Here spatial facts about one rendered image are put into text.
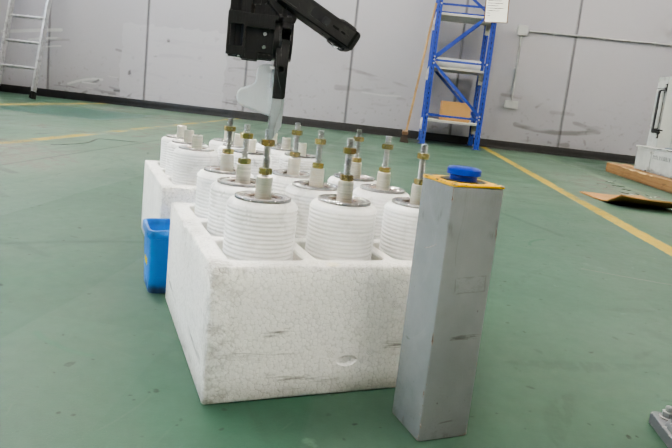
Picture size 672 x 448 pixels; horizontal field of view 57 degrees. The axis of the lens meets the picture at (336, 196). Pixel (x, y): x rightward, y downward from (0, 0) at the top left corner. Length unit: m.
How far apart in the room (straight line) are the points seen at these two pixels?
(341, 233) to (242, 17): 0.30
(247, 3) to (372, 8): 6.39
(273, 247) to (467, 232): 0.25
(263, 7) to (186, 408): 0.50
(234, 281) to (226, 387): 0.14
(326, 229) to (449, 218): 0.20
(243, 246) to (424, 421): 0.31
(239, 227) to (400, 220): 0.23
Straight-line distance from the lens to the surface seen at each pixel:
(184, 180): 1.32
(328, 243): 0.84
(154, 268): 1.19
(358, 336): 0.85
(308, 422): 0.81
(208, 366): 0.80
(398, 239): 0.89
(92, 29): 8.01
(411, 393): 0.80
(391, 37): 7.13
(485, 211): 0.73
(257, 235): 0.79
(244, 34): 0.78
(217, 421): 0.80
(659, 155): 5.02
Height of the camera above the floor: 0.40
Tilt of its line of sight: 9 degrees down
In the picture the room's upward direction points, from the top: 6 degrees clockwise
